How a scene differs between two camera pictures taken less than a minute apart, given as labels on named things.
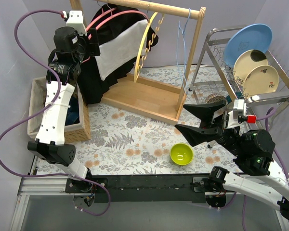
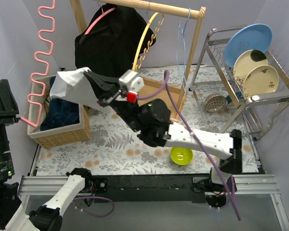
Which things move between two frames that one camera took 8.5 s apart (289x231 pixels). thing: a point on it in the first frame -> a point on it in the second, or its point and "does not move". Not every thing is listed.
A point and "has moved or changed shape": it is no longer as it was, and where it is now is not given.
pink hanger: (107, 18) -> (36, 73)
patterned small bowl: (216, 98) does not move
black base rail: (152, 189) does not move
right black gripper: (218, 125) -> (108, 95)
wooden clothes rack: (143, 95) does not move
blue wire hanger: (185, 87) does not move
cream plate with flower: (259, 80) does not move
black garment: (111, 19) has moved or changed shape
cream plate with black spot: (247, 60) does not move
